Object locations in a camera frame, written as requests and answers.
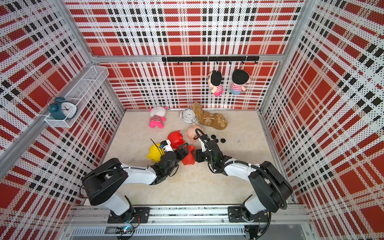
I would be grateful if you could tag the white alarm clock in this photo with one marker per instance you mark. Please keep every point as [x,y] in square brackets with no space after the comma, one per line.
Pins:
[188,116]

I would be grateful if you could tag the brown teddy bear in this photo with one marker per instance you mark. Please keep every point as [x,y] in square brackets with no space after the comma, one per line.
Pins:
[216,120]

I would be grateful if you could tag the hanging doll blue pants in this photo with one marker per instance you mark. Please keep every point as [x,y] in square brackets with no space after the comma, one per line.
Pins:
[239,79]

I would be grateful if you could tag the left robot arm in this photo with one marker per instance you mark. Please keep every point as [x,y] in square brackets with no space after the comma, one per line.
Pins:
[101,185]

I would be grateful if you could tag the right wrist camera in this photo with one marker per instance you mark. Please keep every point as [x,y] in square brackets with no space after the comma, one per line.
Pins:
[203,145]

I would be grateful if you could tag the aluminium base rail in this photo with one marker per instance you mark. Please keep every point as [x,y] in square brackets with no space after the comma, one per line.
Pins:
[190,222]

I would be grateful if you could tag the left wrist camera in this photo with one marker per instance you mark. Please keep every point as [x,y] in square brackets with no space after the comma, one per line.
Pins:
[166,146]

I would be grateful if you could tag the teal alarm clock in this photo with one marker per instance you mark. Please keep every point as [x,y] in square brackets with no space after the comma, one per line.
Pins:
[61,109]

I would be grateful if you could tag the white wire shelf basket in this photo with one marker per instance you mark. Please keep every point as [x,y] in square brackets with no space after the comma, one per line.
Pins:
[80,94]

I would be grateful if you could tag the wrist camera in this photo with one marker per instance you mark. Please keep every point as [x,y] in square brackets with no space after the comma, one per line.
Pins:
[203,145]
[166,146]

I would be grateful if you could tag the black hook rail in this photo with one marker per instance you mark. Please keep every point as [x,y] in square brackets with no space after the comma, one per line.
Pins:
[211,59]

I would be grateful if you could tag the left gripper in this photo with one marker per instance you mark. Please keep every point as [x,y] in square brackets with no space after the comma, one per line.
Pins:
[181,149]

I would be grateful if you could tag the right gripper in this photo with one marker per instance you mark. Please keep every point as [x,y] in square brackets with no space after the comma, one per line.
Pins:
[198,155]

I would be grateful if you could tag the red piggy bank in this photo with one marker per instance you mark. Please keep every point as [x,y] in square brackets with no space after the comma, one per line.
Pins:
[176,139]
[190,158]

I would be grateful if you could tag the yellow piggy bank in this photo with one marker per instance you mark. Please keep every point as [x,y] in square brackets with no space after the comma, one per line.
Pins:
[155,153]

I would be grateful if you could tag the hanging doll pink outfit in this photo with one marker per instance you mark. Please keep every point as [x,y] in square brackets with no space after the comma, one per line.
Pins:
[215,83]

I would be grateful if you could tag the green circuit board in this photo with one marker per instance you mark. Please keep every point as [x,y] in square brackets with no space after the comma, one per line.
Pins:
[125,230]

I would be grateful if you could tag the pink white plush pig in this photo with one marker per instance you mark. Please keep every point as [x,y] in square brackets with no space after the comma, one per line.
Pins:
[157,117]

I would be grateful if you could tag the pink piggy bank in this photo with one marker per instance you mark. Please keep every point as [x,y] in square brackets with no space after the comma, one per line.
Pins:
[191,132]

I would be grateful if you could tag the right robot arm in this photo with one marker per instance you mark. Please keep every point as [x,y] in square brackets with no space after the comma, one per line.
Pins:
[271,189]

